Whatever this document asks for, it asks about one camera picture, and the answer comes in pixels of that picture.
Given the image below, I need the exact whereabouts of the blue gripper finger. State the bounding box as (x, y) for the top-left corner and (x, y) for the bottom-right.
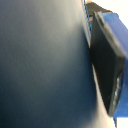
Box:
(89, 10), (128, 128)

